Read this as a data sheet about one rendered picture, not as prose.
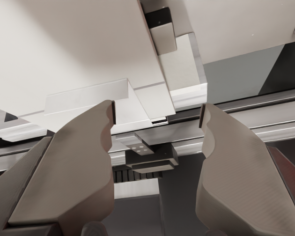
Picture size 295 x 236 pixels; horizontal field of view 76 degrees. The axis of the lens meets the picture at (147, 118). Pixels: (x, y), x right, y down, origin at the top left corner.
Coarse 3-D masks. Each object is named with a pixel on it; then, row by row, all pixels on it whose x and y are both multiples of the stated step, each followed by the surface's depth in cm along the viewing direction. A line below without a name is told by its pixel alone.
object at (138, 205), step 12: (144, 180) 26; (156, 180) 25; (120, 192) 26; (132, 192) 26; (144, 192) 25; (156, 192) 25; (120, 204) 25; (132, 204) 24; (144, 204) 24; (156, 204) 24; (108, 216) 24; (120, 216) 24; (132, 216) 24; (144, 216) 23; (156, 216) 23; (108, 228) 24; (120, 228) 24; (132, 228) 23; (144, 228) 23; (156, 228) 23
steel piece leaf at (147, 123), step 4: (144, 120) 27; (148, 120) 27; (124, 124) 27; (128, 124) 28; (132, 124) 28; (136, 124) 28; (140, 124) 28; (144, 124) 28; (148, 124) 28; (152, 124) 29; (112, 128) 29; (116, 128) 29; (120, 128) 29; (124, 128) 29; (128, 128) 29; (132, 128) 29; (136, 128) 30; (112, 132) 30; (116, 132) 30
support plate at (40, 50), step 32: (0, 0) 10; (32, 0) 10; (64, 0) 11; (96, 0) 11; (128, 0) 11; (0, 32) 12; (32, 32) 12; (64, 32) 12; (96, 32) 13; (128, 32) 13; (0, 64) 15; (32, 64) 15; (64, 64) 15; (96, 64) 16; (128, 64) 16; (160, 64) 18; (0, 96) 18; (32, 96) 19; (160, 96) 22
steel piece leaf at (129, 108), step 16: (48, 96) 19; (64, 96) 18; (80, 96) 18; (96, 96) 18; (112, 96) 17; (128, 96) 17; (48, 112) 18; (80, 112) 23; (128, 112) 24; (144, 112) 24
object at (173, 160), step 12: (132, 132) 32; (132, 144) 36; (144, 144) 37; (168, 144) 45; (132, 156) 47; (144, 156) 46; (156, 156) 45; (168, 156) 44; (132, 168) 47; (144, 168) 46; (156, 168) 47; (168, 168) 49
